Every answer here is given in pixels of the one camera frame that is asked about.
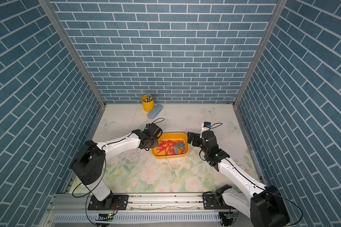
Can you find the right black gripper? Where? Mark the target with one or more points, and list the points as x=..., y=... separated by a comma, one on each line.
x=197, y=137

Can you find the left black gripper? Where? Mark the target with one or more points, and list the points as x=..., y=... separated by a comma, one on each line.
x=156, y=144

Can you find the teal clothespin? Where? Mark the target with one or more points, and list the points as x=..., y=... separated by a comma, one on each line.
x=179, y=148

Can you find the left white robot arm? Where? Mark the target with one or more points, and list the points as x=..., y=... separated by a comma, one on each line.
x=90, y=162

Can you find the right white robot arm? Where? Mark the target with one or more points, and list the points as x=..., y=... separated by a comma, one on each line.
x=262, y=204

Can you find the pile of red clothespins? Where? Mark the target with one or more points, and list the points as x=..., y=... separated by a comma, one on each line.
x=165, y=148

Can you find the grey glasses case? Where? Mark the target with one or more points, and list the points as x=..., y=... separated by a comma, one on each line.
x=155, y=111

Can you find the yellow pen cup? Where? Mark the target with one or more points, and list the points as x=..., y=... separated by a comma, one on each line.
x=148, y=102

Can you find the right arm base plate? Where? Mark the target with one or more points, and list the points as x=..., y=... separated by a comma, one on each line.
x=212, y=201

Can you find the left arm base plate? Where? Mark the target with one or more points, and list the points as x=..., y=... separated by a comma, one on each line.
x=108, y=202

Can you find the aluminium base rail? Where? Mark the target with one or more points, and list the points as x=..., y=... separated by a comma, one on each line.
x=141, y=210

